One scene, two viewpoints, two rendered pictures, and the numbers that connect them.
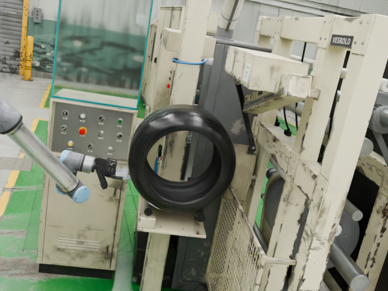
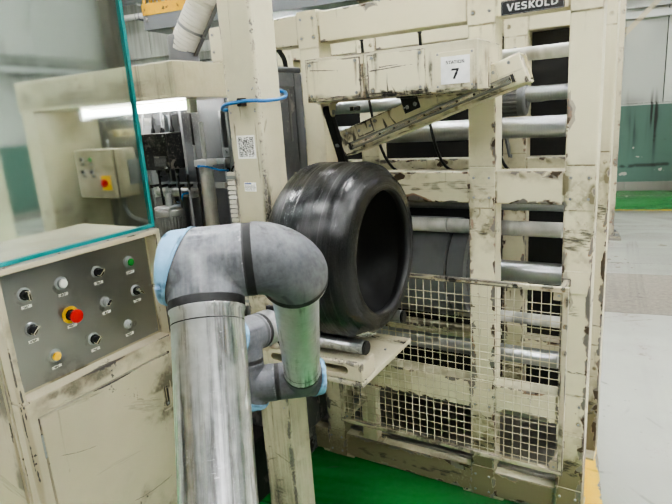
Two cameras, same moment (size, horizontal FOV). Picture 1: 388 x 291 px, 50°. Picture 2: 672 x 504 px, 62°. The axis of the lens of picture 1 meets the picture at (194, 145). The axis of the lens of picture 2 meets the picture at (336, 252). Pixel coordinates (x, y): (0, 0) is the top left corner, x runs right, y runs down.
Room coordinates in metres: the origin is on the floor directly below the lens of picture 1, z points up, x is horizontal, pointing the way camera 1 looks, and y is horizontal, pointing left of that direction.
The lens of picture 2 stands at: (1.04, 1.42, 1.60)
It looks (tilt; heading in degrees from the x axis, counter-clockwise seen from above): 14 degrees down; 310
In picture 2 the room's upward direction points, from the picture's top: 4 degrees counter-clockwise
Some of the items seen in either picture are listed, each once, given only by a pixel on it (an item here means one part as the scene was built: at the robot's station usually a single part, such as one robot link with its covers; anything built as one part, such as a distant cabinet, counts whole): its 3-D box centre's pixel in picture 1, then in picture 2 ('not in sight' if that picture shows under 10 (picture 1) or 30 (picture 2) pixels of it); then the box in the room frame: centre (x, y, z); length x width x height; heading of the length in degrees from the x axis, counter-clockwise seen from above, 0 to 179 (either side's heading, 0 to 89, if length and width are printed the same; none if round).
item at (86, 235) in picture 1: (87, 185); (81, 427); (2.80, 0.70, 0.63); 0.56 x 0.41 x 1.27; 99
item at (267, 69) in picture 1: (260, 68); (399, 74); (2.11, -0.25, 1.71); 0.61 x 0.25 x 0.15; 9
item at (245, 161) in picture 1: (236, 171); not in sight; (2.46, -0.29, 1.05); 0.20 x 0.15 x 0.30; 9
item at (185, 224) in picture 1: (170, 217); (341, 352); (2.19, 0.06, 0.80); 0.37 x 0.36 x 0.02; 99
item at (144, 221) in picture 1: (146, 208); (319, 358); (2.17, 0.20, 0.84); 0.36 x 0.09 x 0.06; 9
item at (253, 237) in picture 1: (228, 268); (439, 363); (2.01, -0.30, 0.65); 0.90 x 0.02 x 0.70; 9
